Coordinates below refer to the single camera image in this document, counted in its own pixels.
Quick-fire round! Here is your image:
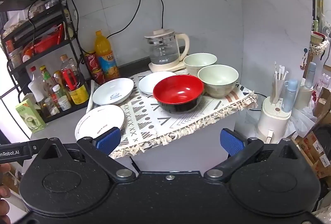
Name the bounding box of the red drink can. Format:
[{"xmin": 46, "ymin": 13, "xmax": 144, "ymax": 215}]
[
  {"xmin": 85, "ymin": 52, "xmax": 101, "ymax": 72},
  {"xmin": 90, "ymin": 69, "xmax": 105, "ymax": 85}
]

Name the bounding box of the white plate with rolling-pin print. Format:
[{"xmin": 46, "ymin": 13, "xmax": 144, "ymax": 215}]
[{"xmin": 138, "ymin": 71, "xmax": 177, "ymax": 95}]

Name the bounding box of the cream kettle base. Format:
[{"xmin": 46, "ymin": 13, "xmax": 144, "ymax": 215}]
[{"xmin": 148, "ymin": 60, "xmax": 188, "ymax": 73}]

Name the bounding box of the red plastic container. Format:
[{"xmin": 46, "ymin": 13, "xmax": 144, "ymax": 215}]
[{"xmin": 33, "ymin": 30, "xmax": 64, "ymax": 54}]

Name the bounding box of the yellow oil bottle red handle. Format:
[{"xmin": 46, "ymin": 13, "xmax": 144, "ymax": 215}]
[{"xmin": 61, "ymin": 55, "xmax": 90, "ymax": 105}]

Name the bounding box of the orange juice bottle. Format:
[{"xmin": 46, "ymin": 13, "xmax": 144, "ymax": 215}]
[{"xmin": 94, "ymin": 31, "xmax": 120, "ymax": 82}]

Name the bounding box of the glass sauce bottle yellow cap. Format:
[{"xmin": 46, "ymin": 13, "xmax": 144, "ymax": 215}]
[{"xmin": 40, "ymin": 66, "xmax": 56, "ymax": 100}]

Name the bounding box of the black metal kitchen rack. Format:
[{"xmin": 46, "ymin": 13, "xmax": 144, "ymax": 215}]
[{"xmin": 0, "ymin": 0, "xmax": 91, "ymax": 123}]

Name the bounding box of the clear plastic bag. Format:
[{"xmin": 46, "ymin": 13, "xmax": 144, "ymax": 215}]
[{"xmin": 289, "ymin": 107, "xmax": 319, "ymax": 137}]

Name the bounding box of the green carton box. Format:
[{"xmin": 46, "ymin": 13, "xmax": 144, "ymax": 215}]
[{"xmin": 15, "ymin": 98, "xmax": 46, "ymax": 134}]

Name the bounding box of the person's left hand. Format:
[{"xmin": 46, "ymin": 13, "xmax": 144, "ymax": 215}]
[{"xmin": 0, "ymin": 163, "xmax": 12, "ymax": 214}]

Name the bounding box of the patterned fringed table cloth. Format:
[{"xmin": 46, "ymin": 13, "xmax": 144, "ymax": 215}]
[{"xmin": 110, "ymin": 70, "xmax": 258, "ymax": 159}]

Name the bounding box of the white bottle with blue cap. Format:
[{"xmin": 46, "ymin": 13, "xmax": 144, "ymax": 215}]
[{"xmin": 295, "ymin": 62, "xmax": 317, "ymax": 111}]

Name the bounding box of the white utensil handle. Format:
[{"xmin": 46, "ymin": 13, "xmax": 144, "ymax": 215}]
[{"xmin": 85, "ymin": 80, "xmax": 96, "ymax": 114}]

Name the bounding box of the brown cardboard box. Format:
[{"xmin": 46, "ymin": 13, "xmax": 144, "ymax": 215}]
[
  {"xmin": 294, "ymin": 131, "xmax": 331, "ymax": 178},
  {"xmin": 312, "ymin": 86, "xmax": 331, "ymax": 122}
]

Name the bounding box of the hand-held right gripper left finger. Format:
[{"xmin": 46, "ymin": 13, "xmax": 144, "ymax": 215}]
[{"xmin": 33, "ymin": 127, "xmax": 137, "ymax": 183}]

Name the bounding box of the white chopstick holder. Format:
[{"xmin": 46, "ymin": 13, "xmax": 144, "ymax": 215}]
[{"xmin": 270, "ymin": 61, "xmax": 289, "ymax": 104}]

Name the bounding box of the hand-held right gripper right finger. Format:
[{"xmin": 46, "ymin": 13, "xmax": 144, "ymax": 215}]
[{"xmin": 204, "ymin": 128, "xmax": 304, "ymax": 183}]

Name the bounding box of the light blue thermos bottle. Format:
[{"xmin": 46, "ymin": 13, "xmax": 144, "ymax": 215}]
[{"xmin": 281, "ymin": 79, "xmax": 298, "ymax": 112}]

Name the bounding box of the white plate with blue script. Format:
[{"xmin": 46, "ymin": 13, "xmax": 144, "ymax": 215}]
[{"xmin": 92, "ymin": 78, "xmax": 134, "ymax": 106}]

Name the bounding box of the white round appliance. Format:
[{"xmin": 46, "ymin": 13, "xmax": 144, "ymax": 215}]
[{"xmin": 257, "ymin": 96, "xmax": 292, "ymax": 144}]

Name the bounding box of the row of spice jars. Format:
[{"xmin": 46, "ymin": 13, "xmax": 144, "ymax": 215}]
[{"xmin": 28, "ymin": 0, "xmax": 66, "ymax": 18}]

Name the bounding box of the white plate with small marks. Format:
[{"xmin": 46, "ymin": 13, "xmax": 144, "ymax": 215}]
[{"xmin": 75, "ymin": 105, "xmax": 126, "ymax": 141}]

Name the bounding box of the pale green bowl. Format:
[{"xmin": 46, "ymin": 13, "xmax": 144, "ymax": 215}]
[
  {"xmin": 197, "ymin": 64, "xmax": 239, "ymax": 98},
  {"xmin": 183, "ymin": 53, "xmax": 218, "ymax": 75}
]

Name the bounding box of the red and black bowl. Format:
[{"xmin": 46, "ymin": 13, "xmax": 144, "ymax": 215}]
[{"xmin": 153, "ymin": 74, "xmax": 205, "ymax": 114}]

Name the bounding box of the glass electric kettle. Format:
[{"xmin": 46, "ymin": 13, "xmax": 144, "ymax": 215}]
[{"xmin": 144, "ymin": 29, "xmax": 190, "ymax": 65}]

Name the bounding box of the bowl on hanging shelf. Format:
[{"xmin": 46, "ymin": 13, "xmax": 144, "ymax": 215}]
[{"xmin": 310, "ymin": 32, "xmax": 326, "ymax": 45}]

